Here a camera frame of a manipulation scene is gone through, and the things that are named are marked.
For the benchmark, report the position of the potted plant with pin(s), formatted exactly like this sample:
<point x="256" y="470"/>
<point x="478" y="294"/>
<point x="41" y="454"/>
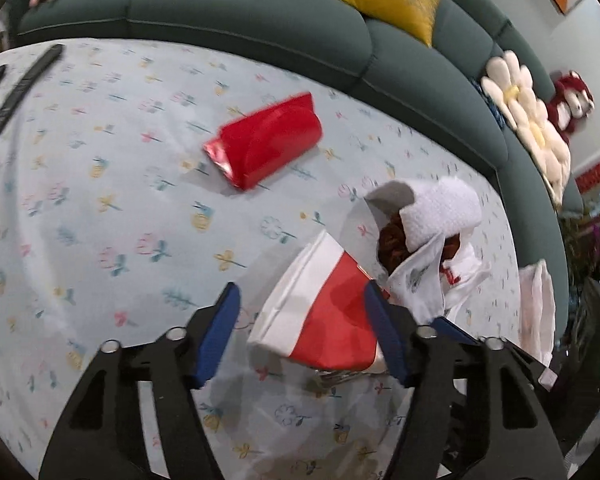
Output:
<point x="585" y="240"/>

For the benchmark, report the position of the red and white paper cup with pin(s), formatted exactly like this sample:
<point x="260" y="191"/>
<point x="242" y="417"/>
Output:
<point x="330" y="310"/>

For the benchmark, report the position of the red monkey plush toy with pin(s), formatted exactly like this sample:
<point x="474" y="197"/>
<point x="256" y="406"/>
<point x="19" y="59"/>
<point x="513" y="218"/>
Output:
<point x="570" y="105"/>

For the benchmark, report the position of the dark green sofa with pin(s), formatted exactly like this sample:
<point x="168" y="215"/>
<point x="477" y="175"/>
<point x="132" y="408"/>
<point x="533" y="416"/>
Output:
<point x="230" y="15"/>

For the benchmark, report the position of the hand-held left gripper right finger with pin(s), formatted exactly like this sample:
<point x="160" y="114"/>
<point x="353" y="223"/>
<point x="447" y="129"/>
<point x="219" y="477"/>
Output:
<point x="385" y="330"/>

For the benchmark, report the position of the dark blue patterned cloth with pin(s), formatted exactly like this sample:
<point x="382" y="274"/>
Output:
<point x="490" y="105"/>

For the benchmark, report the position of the white flower cushion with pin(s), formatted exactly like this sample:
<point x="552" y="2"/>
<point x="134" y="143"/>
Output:
<point x="507" y="85"/>
<point x="542" y="150"/>

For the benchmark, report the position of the floral light blue tablecloth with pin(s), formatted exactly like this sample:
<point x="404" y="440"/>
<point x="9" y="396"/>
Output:
<point x="105" y="200"/>

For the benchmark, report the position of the dark red crinkled wad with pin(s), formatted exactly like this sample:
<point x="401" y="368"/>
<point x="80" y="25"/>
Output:
<point x="392" y="242"/>

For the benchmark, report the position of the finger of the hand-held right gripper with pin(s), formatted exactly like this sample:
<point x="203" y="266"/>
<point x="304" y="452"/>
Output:
<point x="455" y="331"/>

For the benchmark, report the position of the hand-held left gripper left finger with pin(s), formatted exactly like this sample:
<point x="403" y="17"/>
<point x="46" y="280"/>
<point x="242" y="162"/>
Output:
<point x="215" y="335"/>

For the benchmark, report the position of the red foil packet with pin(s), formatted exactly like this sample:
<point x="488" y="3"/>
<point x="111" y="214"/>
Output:
<point x="265" y="145"/>

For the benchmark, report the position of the white rolled cloth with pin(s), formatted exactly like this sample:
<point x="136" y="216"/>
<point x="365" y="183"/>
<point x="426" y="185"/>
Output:
<point x="440" y="210"/>

